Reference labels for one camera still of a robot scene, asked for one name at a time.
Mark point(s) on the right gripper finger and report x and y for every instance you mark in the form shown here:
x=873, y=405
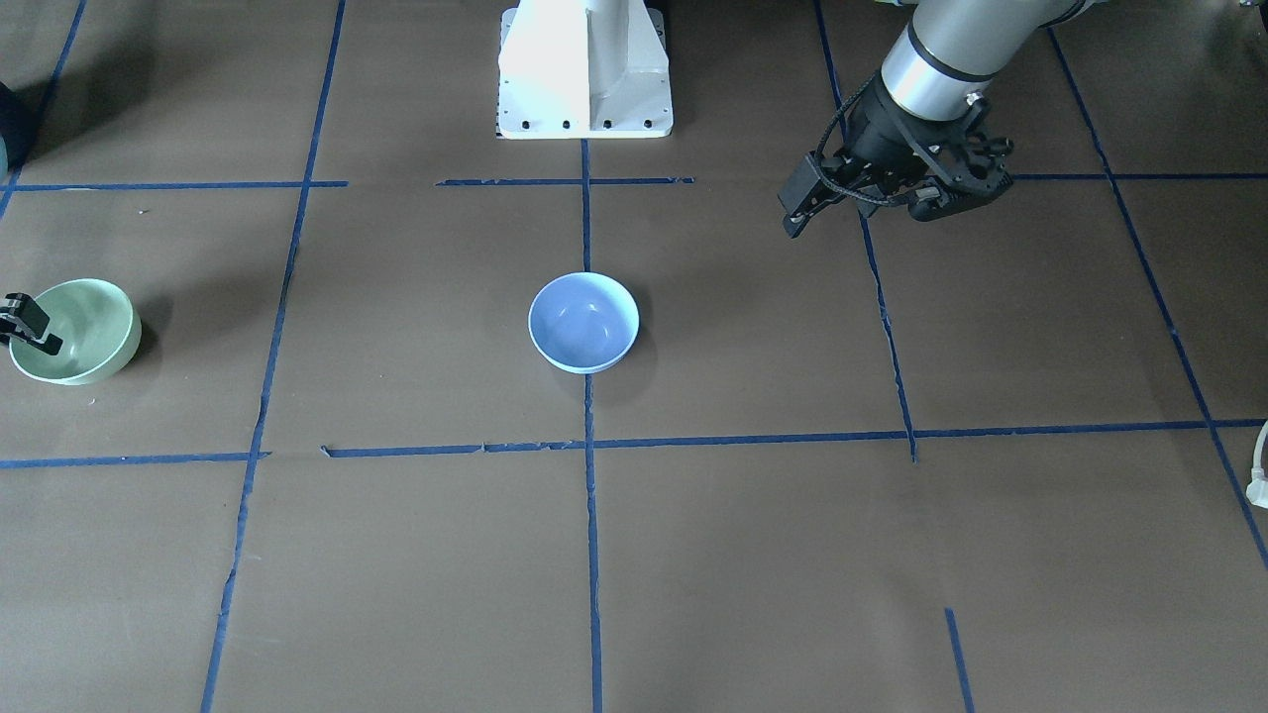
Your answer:
x=24, y=321

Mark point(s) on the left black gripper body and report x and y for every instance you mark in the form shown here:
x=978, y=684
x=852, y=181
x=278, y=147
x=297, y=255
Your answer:
x=871, y=132

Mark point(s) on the green bowl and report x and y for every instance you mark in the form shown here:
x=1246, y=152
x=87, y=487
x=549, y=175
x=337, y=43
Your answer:
x=100, y=328

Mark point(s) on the blue bowl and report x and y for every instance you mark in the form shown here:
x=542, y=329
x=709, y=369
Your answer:
x=583, y=322

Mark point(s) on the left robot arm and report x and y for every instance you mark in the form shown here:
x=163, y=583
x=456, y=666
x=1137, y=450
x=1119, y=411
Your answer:
x=952, y=49

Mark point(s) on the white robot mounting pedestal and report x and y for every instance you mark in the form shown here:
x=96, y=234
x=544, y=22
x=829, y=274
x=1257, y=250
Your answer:
x=584, y=70

